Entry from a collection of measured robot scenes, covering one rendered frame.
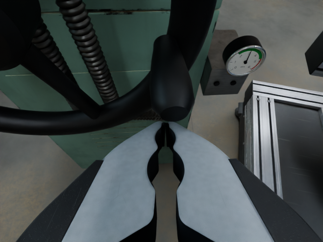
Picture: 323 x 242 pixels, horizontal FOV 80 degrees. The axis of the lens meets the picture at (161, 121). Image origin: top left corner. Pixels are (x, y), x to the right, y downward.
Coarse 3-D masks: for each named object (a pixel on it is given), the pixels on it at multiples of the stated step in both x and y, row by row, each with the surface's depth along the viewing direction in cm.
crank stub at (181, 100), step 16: (160, 48) 12; (176, 48) 12; (160, 64) 11; (176, 64) 11; (160, 80) 10; (176, 80) 10; (160, 96) 10; (176, 96) 10; (192, 96) 10; (160, 112) 10; (176, 112) 10
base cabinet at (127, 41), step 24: (48, 24) 30; (96, 24) 31; (120, 24) 31; (144, 24) 32; (168, 24) 32; (72, 48) 34; (120, 48) 35; (144, 48) 36; (0, 72) 38; (24, 72) 38; (72, 72) 39; (120, 72) 40; (144, 72) 40; (192, 72) 42; (24, 96) 44; (48, 96) 44; (96, 96) 45; (120, 96) 46; (72, 144) 66; (96, 144) 67
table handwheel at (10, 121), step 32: (0, 0) 10; (32, 0) 12; (192, 0) 11; (0, 32) 10; (32, 32) 13; (192, 32) 12; (0, 64) 12; (32, 64) 14; (192, 64) 15; (64, 96) 18; (128, 96) 19; (0, 128) 20; (32, 128) 21; (64, 128) 22; (96, 128) 22
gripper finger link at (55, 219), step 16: (96, 160) 9; (80, 176) 8; (64, 192) 7; (80, 192) 7; (48, 208) 7; (64, 208) 7; (32, 224) 6; (48, 224) 6; (64, 224) 6; (32, 240) 6; (48, 240) 6
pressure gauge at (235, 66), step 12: (240, 36) 31; (252, 36) 30; (228, 48) 31; (240, 48) 29; (252, 48) 30; (228, 60) 31; (240, 60) 31; (252, 60) 32; (228, 72) 33; (240, 72) 34
